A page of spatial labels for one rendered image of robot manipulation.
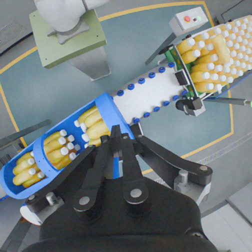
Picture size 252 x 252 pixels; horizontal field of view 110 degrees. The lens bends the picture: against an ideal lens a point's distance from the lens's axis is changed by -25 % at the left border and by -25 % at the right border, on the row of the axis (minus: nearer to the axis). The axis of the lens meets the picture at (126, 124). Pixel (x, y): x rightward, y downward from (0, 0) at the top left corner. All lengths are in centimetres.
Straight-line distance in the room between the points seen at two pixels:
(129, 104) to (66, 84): 124
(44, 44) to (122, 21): 141
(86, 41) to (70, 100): 123
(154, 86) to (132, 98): 17
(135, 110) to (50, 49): 61
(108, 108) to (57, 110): 149
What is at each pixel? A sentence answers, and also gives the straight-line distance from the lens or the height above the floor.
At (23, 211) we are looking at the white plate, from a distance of 151.
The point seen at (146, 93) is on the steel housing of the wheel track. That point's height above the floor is 93.
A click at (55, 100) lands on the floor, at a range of 192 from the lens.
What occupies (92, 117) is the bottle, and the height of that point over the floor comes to 113.
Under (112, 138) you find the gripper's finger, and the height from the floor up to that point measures 155.
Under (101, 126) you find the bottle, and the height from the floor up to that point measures 118.
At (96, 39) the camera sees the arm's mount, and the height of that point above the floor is 106.
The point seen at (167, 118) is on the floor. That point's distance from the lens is 189.
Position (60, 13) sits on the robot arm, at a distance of 60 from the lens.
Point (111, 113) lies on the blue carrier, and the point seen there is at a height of 122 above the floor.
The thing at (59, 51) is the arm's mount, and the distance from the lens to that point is 74.
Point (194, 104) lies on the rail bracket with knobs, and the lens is 86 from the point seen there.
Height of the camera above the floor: 169
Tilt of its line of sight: 76 degrees down
